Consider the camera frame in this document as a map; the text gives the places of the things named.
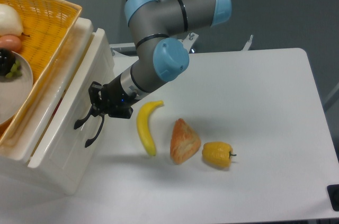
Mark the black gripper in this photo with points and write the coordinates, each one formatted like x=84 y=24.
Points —
x=111 y=99

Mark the white top drawer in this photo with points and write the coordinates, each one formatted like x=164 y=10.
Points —
x=62 y=146

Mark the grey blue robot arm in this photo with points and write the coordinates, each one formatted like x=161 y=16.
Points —
x=161 y=57

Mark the white drawer cabinet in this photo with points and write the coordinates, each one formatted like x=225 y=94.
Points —
x=17 y=152

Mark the yellow banana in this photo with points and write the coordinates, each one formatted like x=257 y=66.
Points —
x=142 y=122

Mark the triangular pastry bread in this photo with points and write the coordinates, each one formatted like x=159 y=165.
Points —
x=185 y=142

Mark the yellow woven basket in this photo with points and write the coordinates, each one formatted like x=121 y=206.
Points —
x=47 y=24

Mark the grey plate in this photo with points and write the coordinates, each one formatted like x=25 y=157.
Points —
x=14 y=91

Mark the dark grape bunch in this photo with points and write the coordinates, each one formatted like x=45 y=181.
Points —
x=10 y=65

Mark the pink sausage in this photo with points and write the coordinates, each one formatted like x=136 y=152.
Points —
x=11 y=42

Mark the yellow bell pepper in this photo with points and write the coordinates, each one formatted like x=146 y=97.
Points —
x=218 y=153

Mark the white pear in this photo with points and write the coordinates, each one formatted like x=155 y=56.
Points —
x=11 y=23

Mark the black corner device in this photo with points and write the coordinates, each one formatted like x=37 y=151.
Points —
x=333 y=193

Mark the metal table bracket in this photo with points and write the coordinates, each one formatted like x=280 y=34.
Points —
x=189 y=41
x=248 y=44

